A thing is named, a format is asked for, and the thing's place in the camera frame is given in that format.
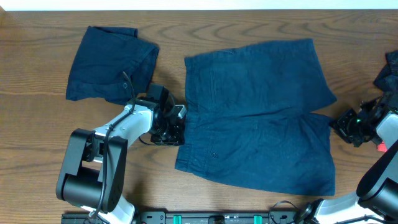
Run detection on folded dark navy shorts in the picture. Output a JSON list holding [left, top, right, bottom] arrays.
[[66, 26, 159, 105]]

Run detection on dark garment at edge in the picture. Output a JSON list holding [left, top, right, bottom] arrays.
[[373, 50, 397, 92]]

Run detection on blue denim shorts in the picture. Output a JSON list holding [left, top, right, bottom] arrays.
[[175, 39, 336, 196]]

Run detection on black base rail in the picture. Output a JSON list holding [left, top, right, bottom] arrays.
[[60, 210, 312, 224]]

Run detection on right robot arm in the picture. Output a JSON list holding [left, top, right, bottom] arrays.
[[295, 92, 397, 224]]

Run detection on red garment at edge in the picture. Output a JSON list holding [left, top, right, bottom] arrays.
[[377, 141, 388, 152]]

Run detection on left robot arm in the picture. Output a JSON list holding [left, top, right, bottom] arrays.
[[56, 84, 187, 224]]

